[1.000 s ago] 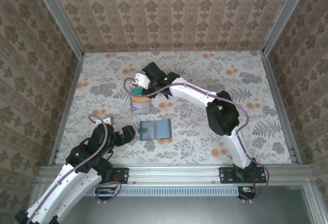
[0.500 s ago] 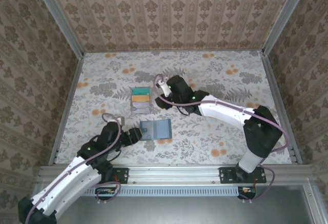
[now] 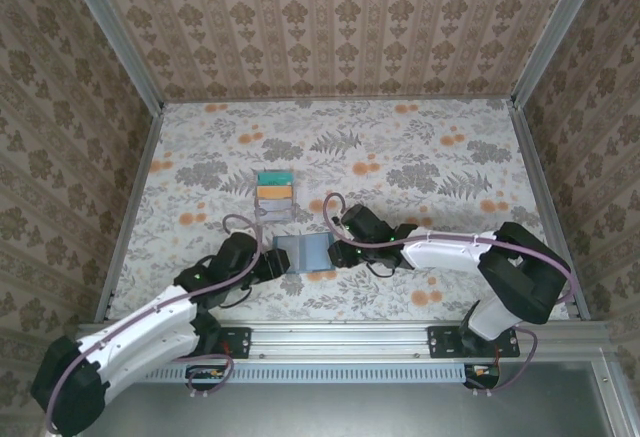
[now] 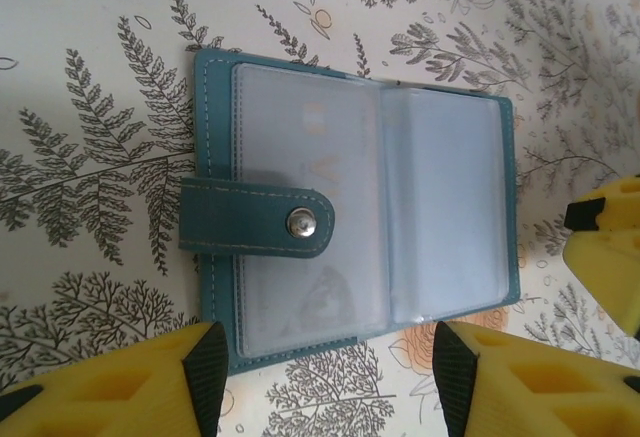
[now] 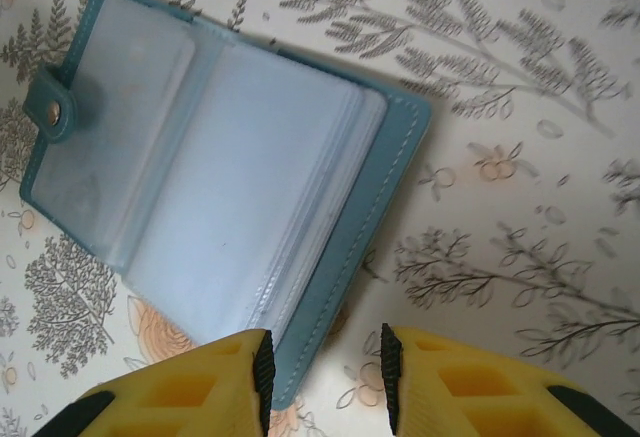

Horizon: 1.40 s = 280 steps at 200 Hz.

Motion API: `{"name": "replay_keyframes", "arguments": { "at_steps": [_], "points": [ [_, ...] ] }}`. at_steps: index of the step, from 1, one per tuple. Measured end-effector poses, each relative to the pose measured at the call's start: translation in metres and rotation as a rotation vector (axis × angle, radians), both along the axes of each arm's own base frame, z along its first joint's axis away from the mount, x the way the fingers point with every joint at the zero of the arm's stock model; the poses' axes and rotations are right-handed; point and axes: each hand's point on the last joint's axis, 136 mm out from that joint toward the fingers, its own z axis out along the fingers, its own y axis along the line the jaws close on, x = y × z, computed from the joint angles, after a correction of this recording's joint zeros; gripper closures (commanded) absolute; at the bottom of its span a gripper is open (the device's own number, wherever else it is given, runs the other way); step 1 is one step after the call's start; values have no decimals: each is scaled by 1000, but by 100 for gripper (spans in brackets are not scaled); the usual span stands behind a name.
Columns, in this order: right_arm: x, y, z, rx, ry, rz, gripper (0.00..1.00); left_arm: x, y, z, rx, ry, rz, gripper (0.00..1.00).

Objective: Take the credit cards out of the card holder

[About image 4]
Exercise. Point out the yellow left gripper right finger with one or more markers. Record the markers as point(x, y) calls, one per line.
point(540, 397)

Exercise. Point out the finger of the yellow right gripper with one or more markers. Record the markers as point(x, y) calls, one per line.
point(610, 277)
point(620, 207)

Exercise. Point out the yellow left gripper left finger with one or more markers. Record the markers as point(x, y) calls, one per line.
point(100, 402)

